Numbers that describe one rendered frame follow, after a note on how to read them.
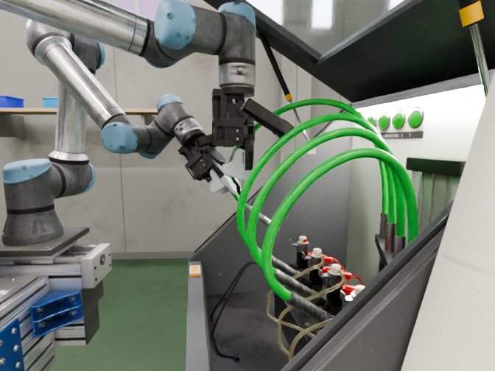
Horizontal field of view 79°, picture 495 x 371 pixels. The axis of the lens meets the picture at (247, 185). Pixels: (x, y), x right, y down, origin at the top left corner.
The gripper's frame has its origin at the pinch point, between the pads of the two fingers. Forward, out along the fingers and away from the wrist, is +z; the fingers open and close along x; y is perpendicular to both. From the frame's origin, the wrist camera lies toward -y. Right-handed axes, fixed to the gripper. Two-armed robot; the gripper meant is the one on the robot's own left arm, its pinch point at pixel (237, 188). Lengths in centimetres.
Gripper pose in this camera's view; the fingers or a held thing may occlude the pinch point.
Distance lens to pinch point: 76.8
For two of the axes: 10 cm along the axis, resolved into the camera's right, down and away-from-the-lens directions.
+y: -7.2, 6.4, 2.6
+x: -4.2, -0.9, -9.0
